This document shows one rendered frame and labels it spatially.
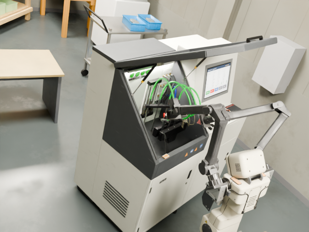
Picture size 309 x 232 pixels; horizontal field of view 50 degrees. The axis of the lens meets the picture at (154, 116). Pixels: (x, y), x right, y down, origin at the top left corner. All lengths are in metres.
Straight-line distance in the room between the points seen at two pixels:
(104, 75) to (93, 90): 0.21
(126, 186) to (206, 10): 3.24
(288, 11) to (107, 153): 2.68
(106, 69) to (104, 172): 0.92
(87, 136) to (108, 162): 0.31
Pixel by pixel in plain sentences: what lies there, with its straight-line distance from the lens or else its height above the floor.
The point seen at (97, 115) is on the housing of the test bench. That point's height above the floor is 0.96.
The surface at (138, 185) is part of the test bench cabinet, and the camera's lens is 2.66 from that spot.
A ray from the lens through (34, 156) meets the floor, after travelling 3.80.
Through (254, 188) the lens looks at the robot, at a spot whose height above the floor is 1.21.
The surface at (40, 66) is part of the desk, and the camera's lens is 4.06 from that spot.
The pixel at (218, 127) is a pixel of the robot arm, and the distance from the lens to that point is 1.91.
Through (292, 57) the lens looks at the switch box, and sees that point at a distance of 4.02.
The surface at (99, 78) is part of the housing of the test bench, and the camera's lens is 2.65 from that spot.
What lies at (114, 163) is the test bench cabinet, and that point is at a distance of 2.79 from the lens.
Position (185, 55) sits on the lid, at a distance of 2.00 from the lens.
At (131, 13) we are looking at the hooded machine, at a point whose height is 0.88.
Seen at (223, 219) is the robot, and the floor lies 0.90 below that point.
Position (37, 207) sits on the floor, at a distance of 3.30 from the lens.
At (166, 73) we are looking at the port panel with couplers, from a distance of 2.92.
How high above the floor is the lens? 2.48
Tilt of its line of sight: 31 degrees down
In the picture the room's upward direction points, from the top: 15 degrees clockwise
